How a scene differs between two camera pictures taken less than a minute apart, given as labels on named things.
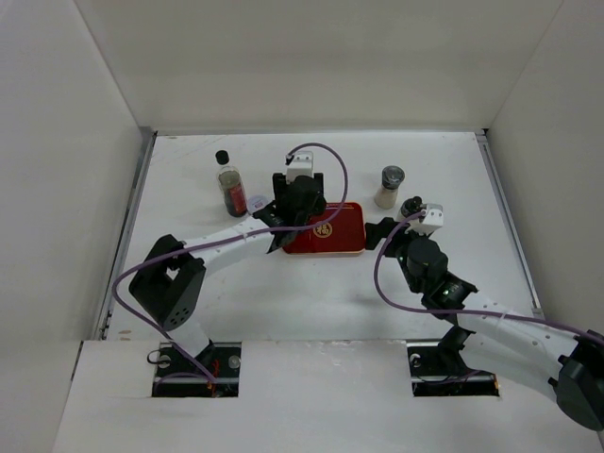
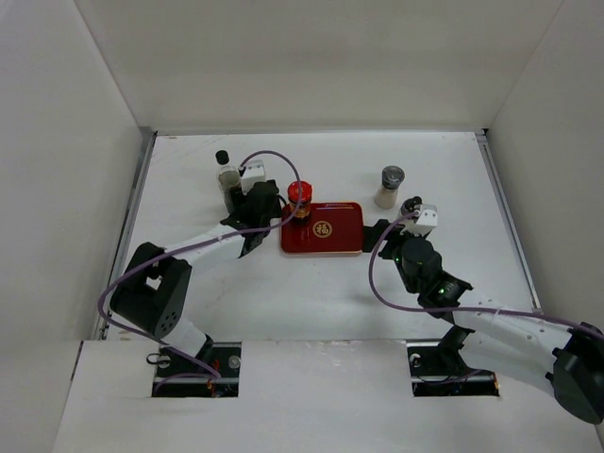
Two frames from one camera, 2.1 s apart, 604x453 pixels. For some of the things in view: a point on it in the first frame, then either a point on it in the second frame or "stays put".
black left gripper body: [281, 185] → [241, 198]
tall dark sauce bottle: [232, 185] stays put
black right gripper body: [398, 247] stays put
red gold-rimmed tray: [345, 233] stays put
